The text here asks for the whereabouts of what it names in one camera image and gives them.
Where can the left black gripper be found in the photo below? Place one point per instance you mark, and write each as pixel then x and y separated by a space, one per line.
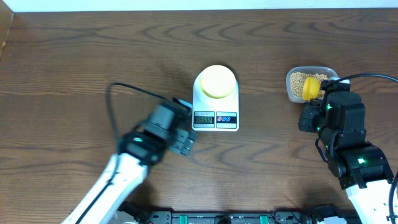
pixel 184 141

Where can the white digital kitchen scale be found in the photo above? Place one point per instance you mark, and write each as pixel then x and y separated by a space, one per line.
pixel 211 114

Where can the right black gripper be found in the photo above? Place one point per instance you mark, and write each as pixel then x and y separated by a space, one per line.
pixel 304 121

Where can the clear plastic bean container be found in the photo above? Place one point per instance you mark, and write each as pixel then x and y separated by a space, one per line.
pixel 309 70

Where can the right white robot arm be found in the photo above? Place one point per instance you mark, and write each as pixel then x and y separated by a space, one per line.
pixel 361 168

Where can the yellow plastic bowl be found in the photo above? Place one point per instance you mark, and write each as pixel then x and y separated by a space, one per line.
pixel 217 81

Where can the yellow measuring scoop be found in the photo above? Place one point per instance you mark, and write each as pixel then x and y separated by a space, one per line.
pixel 311 88

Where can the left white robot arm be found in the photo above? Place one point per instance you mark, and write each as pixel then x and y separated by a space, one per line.
pixel 141 148

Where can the soybeans in container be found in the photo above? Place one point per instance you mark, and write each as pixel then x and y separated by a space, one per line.
pixel 297 80

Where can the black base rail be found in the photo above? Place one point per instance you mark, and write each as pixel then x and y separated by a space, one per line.
pixel 131 213

